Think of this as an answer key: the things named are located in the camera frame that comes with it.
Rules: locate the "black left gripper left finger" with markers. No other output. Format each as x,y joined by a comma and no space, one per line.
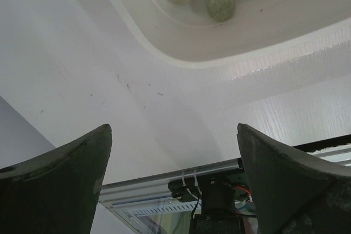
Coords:
58,191

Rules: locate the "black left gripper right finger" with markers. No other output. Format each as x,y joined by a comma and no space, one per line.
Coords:
293,191

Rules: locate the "white plastic tray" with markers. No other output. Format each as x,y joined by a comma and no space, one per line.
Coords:
185,36

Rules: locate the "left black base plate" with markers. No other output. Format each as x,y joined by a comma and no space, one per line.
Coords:
218,193

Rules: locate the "aluminium rail frame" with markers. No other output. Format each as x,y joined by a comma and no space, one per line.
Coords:
153,194

